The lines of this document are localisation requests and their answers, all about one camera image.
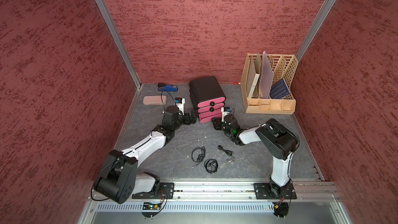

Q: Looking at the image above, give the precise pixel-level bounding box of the dark blue notebook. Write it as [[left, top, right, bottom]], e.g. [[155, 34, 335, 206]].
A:
[[269, 78, 290, 99]]

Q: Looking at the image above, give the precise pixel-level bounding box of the translucent grey folder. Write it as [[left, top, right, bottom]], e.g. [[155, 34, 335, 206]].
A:
[[259, 51, 274, 99]]

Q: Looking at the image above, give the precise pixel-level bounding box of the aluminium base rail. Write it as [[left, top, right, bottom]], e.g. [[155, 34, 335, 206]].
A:
[[90, 178, 341, 202]]

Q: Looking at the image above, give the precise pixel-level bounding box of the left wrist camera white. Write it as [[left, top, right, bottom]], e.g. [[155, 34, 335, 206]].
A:
[[174, 97, 185, 115]]

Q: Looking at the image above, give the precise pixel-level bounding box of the beige file organizer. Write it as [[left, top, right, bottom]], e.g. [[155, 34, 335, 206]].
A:
[[240, 51, 298, 115]]

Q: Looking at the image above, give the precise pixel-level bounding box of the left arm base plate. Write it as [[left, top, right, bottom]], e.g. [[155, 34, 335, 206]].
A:
[[132, 181, 175, 200]]

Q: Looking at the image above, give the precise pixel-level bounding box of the black earphones bottom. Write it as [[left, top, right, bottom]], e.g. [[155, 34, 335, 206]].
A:
[[204, 159, 218, 174]]

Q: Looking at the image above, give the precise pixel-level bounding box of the aluminium corner post left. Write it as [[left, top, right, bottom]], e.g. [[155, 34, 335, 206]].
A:
[[95, 0, 142, 90]]

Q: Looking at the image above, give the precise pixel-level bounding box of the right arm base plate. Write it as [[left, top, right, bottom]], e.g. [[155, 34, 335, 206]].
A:
[[254, 182, 297, 201]]

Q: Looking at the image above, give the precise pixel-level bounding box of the pink pencil case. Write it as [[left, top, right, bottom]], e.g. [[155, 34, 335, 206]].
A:
[[143, 95, 167, 105]]

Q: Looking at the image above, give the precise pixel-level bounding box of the beige paper folder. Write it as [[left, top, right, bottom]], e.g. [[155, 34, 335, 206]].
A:
[[246, 54, 262, 98]]

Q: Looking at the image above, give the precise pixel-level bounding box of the black pink drawer cabinet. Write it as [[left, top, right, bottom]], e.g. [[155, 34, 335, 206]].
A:
[[189, 76, 226, 123]]

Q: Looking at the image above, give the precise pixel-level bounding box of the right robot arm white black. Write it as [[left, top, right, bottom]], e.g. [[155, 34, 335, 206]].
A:
[[211, 115, 300, 198]]

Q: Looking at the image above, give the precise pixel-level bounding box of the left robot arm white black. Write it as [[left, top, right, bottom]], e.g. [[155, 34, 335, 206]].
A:
[[91, 106, 198, 204]]

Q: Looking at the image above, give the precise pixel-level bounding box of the blue black stapler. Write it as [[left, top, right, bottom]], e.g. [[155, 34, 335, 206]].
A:
[[158, 83, 178, 92]]

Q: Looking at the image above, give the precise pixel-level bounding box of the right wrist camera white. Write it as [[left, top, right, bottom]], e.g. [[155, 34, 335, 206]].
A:
[[221, 106, 231, 122]]

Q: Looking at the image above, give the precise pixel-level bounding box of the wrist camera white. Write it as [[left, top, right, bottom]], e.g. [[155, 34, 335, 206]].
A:
[[174, 97, 185, 115], [221, 106, 231, 122]]

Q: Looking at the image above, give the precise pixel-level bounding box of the aluminium corner post right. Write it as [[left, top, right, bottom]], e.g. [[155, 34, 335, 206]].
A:
[[295, 0, 336, 62]]

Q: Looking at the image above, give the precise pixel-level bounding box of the aluminium corner post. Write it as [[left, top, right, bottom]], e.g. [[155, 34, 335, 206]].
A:
[[95, 0, 142, 90], [295, 0, 336, 62]]

